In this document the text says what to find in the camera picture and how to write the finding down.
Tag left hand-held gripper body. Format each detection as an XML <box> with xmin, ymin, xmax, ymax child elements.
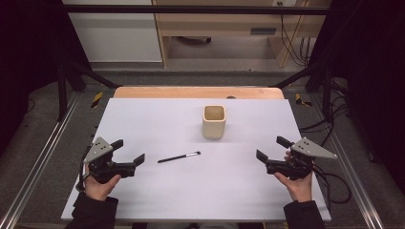
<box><xmin>82</xmin><ymin>136</ymin><xmax>138</xmax><ymax>185</ymax></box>

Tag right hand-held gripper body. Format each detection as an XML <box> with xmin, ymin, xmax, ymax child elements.
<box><xmin>265</xmin><ymin>136</ymin><xmax>338</xmax><ymax>181</ymax></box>

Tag black brush with silver ferrule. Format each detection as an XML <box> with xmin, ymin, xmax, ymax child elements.
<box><xmin>157</xmin><ymin>151</ymin><xmax>202</xmax><ymax>164</ymax></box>

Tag beige square cup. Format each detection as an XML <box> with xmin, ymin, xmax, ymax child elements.
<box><xmin>202</xmin><ymin>104</ymin><xmax>227</xmax><ymax>140</ymax></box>

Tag person's right hand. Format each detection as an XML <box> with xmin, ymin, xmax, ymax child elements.
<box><xmin>273</xmin><ymin>151</ymin><xmax>315</xmax><ymax>204</ymax></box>

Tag person's left hand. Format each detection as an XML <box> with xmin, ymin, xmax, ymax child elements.
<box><xmin>83</xmin><ymin>165</ymin><xmax>123</xmax><ymax>202</ymax></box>

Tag yellow black floor tape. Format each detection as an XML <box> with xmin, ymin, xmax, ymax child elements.
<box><xmin>91</xmin><ymin>91</ymin><xmax>105</xmax><ymax>109</ymax></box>
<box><xmin>294</xmin><ymin>93</ymin><xmax>313</xmax><ymax>108</ymax></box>

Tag white paper sheet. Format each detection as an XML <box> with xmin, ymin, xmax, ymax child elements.
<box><xmin>60</xmin><ymin>97</ymin><xmax>332</xmax><ymax>223</ymax></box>

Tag black metal stand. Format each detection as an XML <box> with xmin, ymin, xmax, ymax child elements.
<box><xmin>56</xmin><ymin>59</ymin><xmax>122</xmax><ymax>122</ymax></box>
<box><xmin>272</xmin><ymin>59</ymin><xmax>334</xmax><ymax>119</ymax></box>

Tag wooden table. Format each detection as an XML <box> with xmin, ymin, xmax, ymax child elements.
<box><xmin>113</xmin><ymin>86</ymin><xmax>286</xmax><ymax>100</ymax></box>

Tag black curtain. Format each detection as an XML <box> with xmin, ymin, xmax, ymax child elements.
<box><xmin>0</xmin><ymin>0</ymin><xmax>94</xmax><ymax>156</ymax></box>
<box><xmin>305</xmin><ymin>0</ymin><xmax>405</xmax><ymax>187</ymax></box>

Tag white cabinet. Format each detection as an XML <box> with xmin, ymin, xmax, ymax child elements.
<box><xmin>62</xmin><ymin>0</ymin><xmax>163</xmax><ymax>64</ymax></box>

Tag light wooden desk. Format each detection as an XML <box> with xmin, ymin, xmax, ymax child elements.
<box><xmin>152</xmin><ymin>0</ymin><xmax>332</xmax><ymax>69</ymax></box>

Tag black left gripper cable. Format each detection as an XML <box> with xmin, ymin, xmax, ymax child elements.
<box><xmin>75</xmin><ymin>147</ymin><xmax>93</xmax><ymax>194</ymax></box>

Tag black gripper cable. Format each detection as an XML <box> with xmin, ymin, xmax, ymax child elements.
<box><xmin>75</xmin><ymin>147</ymin><xmax>93</xmax><ymax>194</ymax></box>
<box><xmin>312</xmin><ymin>163</ymin><xmax>353</xmax><ymax>205</ymax></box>

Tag black cables on floor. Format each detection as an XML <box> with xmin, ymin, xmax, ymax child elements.
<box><xmin>298</xmin><ymin>77</ymin><xmax>352</xmax><ymax>149</ymax></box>

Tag aluminium floor rail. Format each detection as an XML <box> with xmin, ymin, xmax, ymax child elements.
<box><xmin>0</xmin><ymin>91</ymin><xmax>81</xmax><ymax>229</ymax></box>
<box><xmin>309</xmin><ymin>94</ymin><xmax>387</xmax><ymax>229</ymax></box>

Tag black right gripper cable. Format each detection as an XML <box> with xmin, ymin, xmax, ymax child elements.
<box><xmin>312</xmin><ymin>163</ymin><xmax>353</xmax><ymax>205</ymax></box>

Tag black cables at desk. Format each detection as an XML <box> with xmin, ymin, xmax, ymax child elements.
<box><xmin>277</xmin><ymin>1</ymin><xmax>312</xmax><ymax>69</ymax></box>

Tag black horizontal frame bar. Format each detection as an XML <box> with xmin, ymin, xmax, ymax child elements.
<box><xmin>61</xmin><ymin>4</ymin><xmax>332</xmax><ymax>16</ymax></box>

